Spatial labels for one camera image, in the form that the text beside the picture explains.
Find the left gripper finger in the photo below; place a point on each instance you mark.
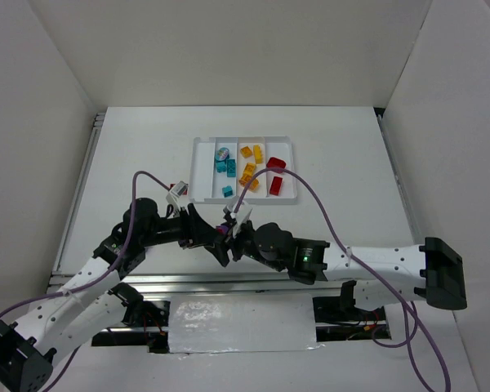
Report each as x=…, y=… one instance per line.
x=199, y=231
x=217, y=248

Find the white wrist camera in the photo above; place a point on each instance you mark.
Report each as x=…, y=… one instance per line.
x=174, y=195
x=237, y=213

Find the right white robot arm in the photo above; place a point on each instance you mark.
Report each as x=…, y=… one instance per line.
x=370, y=277

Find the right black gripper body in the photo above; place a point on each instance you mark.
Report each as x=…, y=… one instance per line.
x=237, y=239

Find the aluminium frame rail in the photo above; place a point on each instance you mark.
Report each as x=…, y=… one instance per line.
x=168, y=285

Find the purple and red lego stack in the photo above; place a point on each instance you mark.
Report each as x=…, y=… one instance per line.
x=223, y=229

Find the red rounded lego brick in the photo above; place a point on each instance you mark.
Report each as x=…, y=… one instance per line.
x=276, y=164

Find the yellow square lego brick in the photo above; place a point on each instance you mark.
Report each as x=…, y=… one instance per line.
x=246, y=152

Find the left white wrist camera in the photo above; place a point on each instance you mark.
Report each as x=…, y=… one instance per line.
x=174, y=195

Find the yellow butterfly lego brick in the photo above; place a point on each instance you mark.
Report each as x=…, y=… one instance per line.
x=246, y=181

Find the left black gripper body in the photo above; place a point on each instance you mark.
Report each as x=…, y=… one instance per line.
x=189, y=228

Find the white foam board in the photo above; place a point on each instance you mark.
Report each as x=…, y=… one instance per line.
x=241, y=324

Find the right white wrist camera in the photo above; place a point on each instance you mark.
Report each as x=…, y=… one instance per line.
x=237, y=213

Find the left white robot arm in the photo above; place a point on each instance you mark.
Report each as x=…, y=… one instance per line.
x=96, y=297

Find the white divided sorting tray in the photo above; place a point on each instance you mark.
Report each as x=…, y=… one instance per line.
x=205, y=183

